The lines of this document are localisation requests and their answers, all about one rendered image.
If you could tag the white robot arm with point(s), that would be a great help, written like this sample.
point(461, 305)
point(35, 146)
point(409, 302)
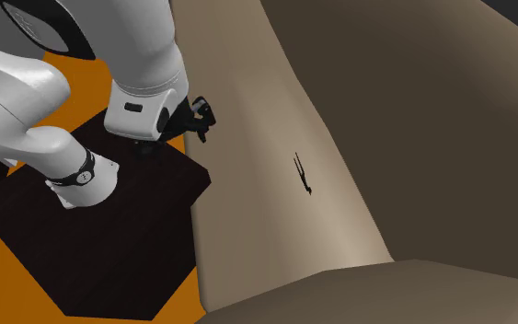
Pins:
point(137, 54)

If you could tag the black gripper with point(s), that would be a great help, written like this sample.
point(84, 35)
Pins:
point(187, 120)

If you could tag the small thin black utensil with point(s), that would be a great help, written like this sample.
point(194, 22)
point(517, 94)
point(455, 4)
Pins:
point(304, 177)

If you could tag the beige sofa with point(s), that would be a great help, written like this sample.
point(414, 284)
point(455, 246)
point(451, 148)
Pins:
point(249, 134)

